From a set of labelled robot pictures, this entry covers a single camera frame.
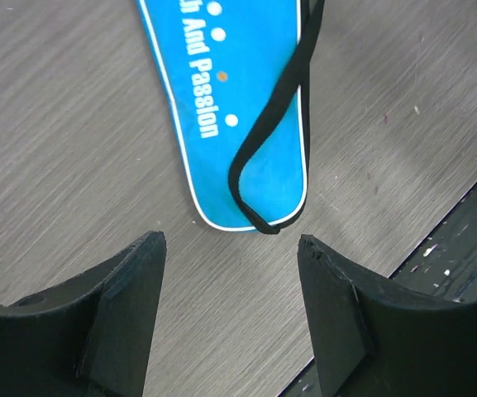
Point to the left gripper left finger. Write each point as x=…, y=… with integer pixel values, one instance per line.
x=89, y=335

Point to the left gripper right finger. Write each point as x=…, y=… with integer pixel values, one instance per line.
x=372, y=336

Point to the blue racket bag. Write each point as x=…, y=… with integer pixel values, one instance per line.
x=237, y=78

